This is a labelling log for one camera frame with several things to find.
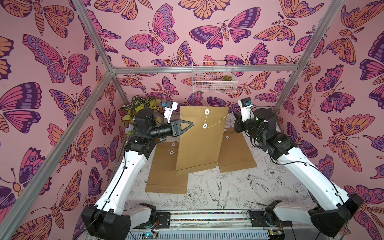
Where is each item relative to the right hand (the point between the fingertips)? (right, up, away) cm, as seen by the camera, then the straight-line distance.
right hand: (238, 111), depth 70 cm
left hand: (-20, -6, -7) cm, 23 cm away
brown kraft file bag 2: (-40, -37, +20) cm, 58 cm away
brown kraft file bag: (-18, -15, -6) cm, 24 cm away
